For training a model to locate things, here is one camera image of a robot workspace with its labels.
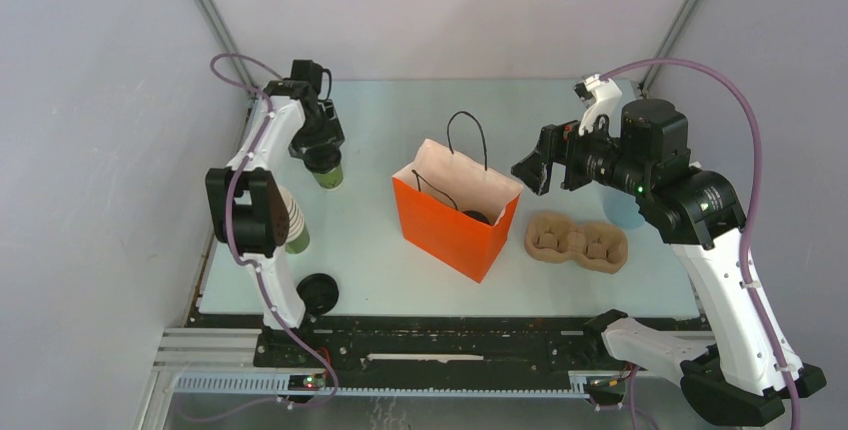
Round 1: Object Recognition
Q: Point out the green paper coffee cup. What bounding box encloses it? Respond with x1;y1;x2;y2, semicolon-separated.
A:
312;165;344;190

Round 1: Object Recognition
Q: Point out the brown pulp cup carrier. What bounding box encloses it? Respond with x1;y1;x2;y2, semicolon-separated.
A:
524;211;629;275

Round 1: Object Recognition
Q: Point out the blue cup of stirrers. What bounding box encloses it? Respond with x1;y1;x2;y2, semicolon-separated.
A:
600;186;646;230

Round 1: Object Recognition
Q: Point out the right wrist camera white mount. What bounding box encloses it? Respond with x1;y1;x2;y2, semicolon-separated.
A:
573;74;622;136

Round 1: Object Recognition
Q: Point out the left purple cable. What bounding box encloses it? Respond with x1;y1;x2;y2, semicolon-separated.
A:
209;53;340;412

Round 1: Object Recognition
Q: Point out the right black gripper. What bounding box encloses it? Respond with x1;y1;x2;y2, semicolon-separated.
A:
511;108;650;197

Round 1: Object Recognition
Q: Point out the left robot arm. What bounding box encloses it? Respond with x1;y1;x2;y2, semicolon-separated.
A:
205;59;345;367

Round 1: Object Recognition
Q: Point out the orange paper bag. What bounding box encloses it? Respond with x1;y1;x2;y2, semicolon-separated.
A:
392;111;522;283

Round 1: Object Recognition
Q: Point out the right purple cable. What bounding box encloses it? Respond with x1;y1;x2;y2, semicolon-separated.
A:
599;58;803;430

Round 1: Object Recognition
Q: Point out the stack of paper cups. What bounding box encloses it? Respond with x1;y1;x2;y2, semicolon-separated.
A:
278;185;311;254

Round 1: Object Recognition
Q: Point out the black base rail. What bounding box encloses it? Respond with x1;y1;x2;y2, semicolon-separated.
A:
253;316;635;393

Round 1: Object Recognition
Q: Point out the stack of black lids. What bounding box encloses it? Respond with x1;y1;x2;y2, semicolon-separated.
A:
296;273;340;316

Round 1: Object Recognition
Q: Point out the purple cable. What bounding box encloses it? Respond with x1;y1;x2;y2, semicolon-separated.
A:
209;53;340;412
599;58;803;430

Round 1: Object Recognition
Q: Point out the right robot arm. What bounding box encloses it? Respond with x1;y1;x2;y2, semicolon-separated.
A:
511;99;827;427

